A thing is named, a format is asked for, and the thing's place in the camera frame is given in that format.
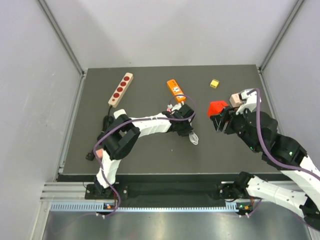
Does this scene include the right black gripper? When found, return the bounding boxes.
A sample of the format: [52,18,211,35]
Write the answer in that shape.
[210,103,259,152]

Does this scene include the red plug adapter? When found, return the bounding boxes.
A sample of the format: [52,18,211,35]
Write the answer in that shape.
[207,100,229,117]

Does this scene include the orange power strip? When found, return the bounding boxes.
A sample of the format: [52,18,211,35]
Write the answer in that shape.
[166,79,186,103]

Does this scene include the yellow cube charger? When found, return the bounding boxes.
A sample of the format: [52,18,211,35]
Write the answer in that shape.
[209,79,220,89]

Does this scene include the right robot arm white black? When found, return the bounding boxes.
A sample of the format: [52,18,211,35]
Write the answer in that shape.
[207,101,320,231]

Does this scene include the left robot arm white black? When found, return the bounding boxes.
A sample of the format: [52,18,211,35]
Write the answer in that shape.
[93,103,195,199]

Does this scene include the salmon pink plug adapter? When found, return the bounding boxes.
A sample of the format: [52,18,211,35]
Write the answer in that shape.
[95,148,104,159]

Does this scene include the pink cube adapter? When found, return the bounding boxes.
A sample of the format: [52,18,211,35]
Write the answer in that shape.
[229,93,242,108]

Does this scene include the white usb charger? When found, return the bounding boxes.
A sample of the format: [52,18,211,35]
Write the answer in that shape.
[113,109,127,119]

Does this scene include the beige red power strip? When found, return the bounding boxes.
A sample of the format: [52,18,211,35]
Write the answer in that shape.
[108,72,134,108]

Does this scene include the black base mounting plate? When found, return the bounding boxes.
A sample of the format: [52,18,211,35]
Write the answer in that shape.
[85,181,251,201]

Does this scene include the grey slotted cable duct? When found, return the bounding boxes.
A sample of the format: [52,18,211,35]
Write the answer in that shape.
[50,201,249,213]

